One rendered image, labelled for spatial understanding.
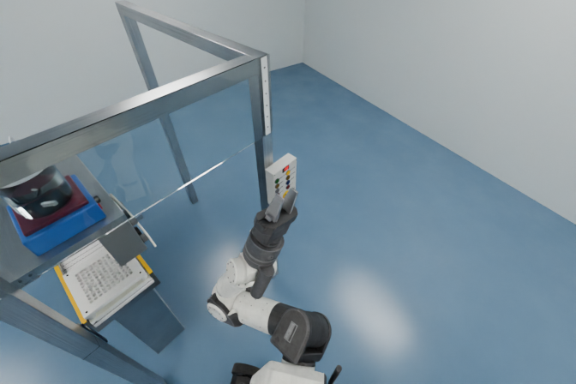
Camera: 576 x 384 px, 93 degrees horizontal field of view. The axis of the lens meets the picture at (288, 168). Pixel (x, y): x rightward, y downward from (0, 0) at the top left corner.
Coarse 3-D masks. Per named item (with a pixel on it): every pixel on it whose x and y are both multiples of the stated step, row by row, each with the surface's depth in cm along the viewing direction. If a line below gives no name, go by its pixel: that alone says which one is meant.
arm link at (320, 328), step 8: (280, 304) 80; (272, 312) 78; (280, 312) 77; (312, 312) 79; (272, 320) 77; (312, 320) 73; (320, 320) 77; (272, 328) 76; (312, 328) 71; (320, 328) 75; (312, 336) 71; (320, 336) 74; (312, 344) 73; (320, 344) 76
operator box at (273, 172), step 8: (280, 160) 138; (288, 160) 138; (296, 160) 141; (272, 168) 134; (280, 168) 134; (296, 168) 145; (272, 176) 132; (280, 176) 136; (272, 184) 137; (280, 184) 141; (272, 192) 141; (272, 200) 146
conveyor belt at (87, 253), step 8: (88, 248) 132; (96, 248) 132; (104, 248) 132; (72, 256) 129; (80, 256) 129; (88, 256) 129; (64, 264) 126; (72, 264) 126; (80, 264) 126; (64, 272) 124; (152, 280) 123; (144, 288) 121; (136, 296) 120; (120, 304) 115; (112, 312) 113; (104, 320) 112
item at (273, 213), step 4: (276, 196) 58; (280, 196) 58; (276, 200) 58; (280, 200) 57; (284, 200) 58; (272, 204) 59; (276, 204) 58; (280, 204) 58; (268, 208) 60; (272, 208) 59; (276, 208) 59; (280, 208) 58; (268, 212) 60; (272, 212) 60; (276, 212) 59; (268, 216) 59; (272, 216) 60; (276, 216) 59; (268, 220) 60; (276, 220) 60
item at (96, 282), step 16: (96, 256) 122; (80, 272) 116; (96, 272) 116; (112, 272) 116; (128, 272) 116; (144, 272) 116; (80, 288) 111; (96, 288) 112; (112, 288) 111; (128, 288) 113; (80, 304) 107; (96, 304) 107
